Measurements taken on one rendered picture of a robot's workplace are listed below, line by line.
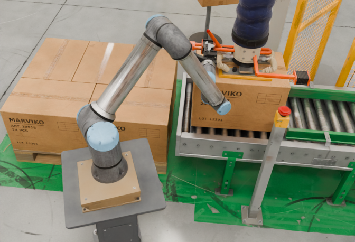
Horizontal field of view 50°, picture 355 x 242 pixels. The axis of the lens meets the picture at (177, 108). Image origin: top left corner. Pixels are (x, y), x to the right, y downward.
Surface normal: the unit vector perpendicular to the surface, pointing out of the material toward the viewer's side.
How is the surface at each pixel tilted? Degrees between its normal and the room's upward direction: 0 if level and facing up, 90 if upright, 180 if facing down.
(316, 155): 90
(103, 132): 2
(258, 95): 90
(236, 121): 90
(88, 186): 5
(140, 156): 0
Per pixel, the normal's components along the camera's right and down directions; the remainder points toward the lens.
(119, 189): -0.03, -0.77
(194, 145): -0.07, 0.66
